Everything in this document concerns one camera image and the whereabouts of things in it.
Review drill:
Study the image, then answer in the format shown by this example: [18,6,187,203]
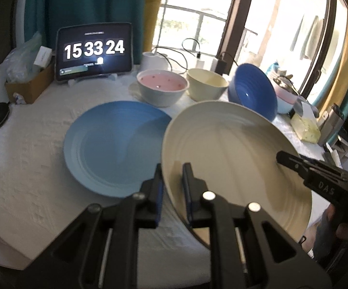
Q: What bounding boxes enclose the cream plate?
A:
[161,101,312,250]

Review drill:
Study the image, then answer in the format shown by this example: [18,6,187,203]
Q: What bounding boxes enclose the light blue plate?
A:
[63,101,171,198]

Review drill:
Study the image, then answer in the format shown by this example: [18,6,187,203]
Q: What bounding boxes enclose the pink speckled bowl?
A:
[136,70,190,108]

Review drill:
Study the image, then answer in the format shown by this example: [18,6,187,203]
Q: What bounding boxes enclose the cream bowl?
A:
[186,69,229,102]

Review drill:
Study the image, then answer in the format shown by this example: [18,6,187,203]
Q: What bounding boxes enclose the dark blue bowl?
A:
[227,63,278,122]

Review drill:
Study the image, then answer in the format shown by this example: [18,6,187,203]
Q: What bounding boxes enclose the pink and blue stacked bowls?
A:
[271,76,299,114]

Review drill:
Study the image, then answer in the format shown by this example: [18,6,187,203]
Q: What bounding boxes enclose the steel thermos bottle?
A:
[318,103,344,146]

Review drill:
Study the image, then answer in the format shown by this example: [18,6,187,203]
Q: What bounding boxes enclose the yellow tissue box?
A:
[291,100,321,144]

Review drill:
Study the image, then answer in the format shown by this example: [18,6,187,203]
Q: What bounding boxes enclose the yellow curtain right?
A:
[318,0,348,112]

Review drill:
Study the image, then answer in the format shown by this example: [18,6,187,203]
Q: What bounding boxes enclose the yellow curtain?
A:
[318,0,348,112]
[143,0,161,52]

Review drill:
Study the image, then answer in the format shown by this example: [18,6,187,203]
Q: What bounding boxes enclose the black power adapter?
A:
[214,59,227,75]

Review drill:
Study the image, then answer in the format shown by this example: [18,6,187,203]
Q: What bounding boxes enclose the white lamp base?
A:
[139,52,169,71]

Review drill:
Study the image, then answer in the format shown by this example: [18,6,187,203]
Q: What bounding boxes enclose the white phone charger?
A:
[195,52,205,69]

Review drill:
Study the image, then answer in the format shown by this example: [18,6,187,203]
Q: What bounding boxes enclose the hanging teal towel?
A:
[290,14,323,60]

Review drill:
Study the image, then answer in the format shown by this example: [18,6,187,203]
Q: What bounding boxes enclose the cardboard box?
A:
[4,63,55,105]

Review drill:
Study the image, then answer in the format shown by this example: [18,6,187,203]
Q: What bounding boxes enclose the tablet showing clock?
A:
[55,22,133,82]

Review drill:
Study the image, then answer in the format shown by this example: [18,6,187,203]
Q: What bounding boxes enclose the small white box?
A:
[34,46,53,69]

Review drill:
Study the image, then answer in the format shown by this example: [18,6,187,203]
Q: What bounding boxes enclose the clear plastic bag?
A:
[2,31,42,84]

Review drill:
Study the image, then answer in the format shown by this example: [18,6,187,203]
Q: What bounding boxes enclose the yellow curtain left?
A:
[143,0,161,52]

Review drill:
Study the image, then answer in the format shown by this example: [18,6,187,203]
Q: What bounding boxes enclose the teal curtain left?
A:
[24,0,145,64]

